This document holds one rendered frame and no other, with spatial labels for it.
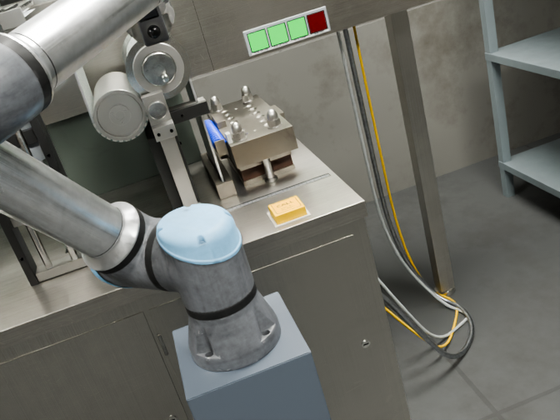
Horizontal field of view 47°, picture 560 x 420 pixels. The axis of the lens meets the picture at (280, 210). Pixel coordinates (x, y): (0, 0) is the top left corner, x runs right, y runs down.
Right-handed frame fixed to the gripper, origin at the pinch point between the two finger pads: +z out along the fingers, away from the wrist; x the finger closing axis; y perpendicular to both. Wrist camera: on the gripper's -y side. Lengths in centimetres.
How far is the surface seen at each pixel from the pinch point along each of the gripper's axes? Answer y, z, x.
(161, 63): 4.1, 16.2, -0.1
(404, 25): 21, 67, -80
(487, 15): 41, 121, -141
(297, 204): -36.8, 19.8, -17.5
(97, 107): 0.8, 20.5, 16.6
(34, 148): -7.2, 14.4, 31.3
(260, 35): 21, 46, -30
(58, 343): -46, 26, 40
